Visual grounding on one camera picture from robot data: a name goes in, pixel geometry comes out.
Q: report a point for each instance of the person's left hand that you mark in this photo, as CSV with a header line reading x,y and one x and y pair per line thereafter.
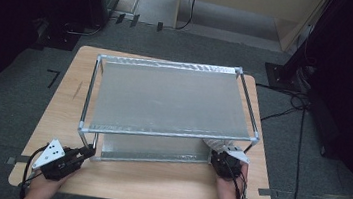
x,y
41,190

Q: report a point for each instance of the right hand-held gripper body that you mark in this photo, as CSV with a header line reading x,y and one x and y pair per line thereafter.
x,y
227,165

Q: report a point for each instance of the white fluffy towel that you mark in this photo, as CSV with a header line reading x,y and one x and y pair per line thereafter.
x,y
218,145

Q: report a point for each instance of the black floor tape strip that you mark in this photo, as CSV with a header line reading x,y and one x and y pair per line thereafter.
x,y
159,26
134,20
120,18

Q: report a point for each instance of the black stand base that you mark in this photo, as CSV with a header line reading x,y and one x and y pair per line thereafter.
x,y
57,37

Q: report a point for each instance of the person's right hand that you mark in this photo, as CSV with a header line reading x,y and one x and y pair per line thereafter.
x,y
232,183

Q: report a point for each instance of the grey metal shelf rack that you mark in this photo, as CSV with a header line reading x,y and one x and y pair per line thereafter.
x,y
170,102

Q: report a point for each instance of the grey tape strip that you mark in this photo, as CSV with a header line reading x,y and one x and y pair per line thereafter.
x,y
16,161
268,192

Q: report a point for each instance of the black metal stand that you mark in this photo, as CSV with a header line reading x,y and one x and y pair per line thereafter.
x,y
281,76

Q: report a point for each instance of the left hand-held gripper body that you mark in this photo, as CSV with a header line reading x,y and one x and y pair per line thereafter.
x,y
56,163

